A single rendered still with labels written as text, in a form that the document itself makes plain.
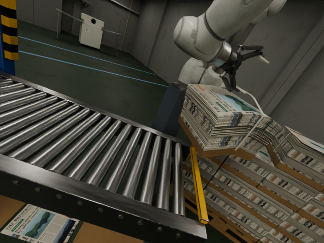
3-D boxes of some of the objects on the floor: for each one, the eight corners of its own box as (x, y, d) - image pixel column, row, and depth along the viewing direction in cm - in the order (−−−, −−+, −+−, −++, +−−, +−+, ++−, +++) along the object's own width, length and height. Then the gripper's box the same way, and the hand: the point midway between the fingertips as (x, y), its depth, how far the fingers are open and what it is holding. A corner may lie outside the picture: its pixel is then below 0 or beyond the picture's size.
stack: (176, 170, 189) (209, 115, 154) (270, 234, 158) (337, 183, 123) (164, 191, 155) (201, 126, 120) (279, 276, 125) (376, 223, 89)
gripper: (236, 20, 54) (268, 47, 64) (200, 82, 65) (232, 98, 75) (251, 21, 48) (284, 50, 58) (209, 89, 59) (242, 104, 69)
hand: (253, 76), depth 66 cm, fingers open, 14 cm apart
